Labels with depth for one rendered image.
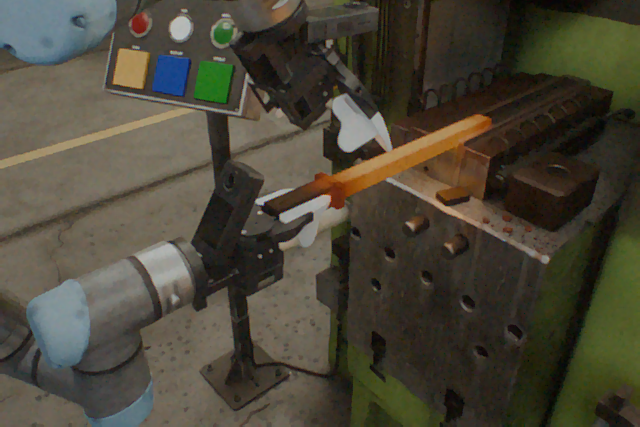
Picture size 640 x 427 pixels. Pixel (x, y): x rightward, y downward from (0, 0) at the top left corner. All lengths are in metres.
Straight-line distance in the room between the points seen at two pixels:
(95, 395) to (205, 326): 1.36
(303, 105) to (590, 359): 0.75
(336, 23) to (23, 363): 0.50
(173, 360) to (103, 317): 1.34
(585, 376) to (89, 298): 0.89
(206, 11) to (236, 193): 0.61
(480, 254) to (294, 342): 1.13
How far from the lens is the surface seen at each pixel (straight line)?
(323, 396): 1.76
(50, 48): 0.42
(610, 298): 1.04
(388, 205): 0.96
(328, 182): 0.71
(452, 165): 0.91
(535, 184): 0.84
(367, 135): 0.63
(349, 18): 0.63
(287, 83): 0.59
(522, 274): 0.84
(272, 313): 2.00
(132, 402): 0.66
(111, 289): 0.58
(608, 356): 1.11
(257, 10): 0.54
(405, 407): 1.23
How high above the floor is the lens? 1.38
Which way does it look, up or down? 31 degrees down
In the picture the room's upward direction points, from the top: straight up
